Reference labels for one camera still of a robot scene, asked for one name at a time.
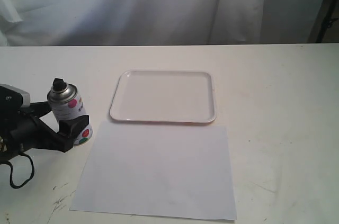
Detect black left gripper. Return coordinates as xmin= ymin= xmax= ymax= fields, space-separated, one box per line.
xmin=1 ymin=101 xmax=90 ymax=162

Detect white spray can coloured dots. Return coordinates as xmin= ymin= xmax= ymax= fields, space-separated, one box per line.
xmin=47 ymin=78 xmax=93 ymax=146

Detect white rectangular plastic tray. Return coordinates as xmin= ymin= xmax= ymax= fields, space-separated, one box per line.
xmin=109 ymin=70 xmax=217 ymax=124

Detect white cloth backdrop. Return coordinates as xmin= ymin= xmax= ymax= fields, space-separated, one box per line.
xmin=1 ymin=0 xmax=323 ymax=46

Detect white paper sheet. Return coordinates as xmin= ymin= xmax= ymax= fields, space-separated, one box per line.
xmin=71 ymin=122 xmax=237 ymax=220

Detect dark stand at right edge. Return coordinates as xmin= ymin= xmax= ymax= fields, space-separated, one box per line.
xmin=308 ymin=0 xmax=338 ymax=43

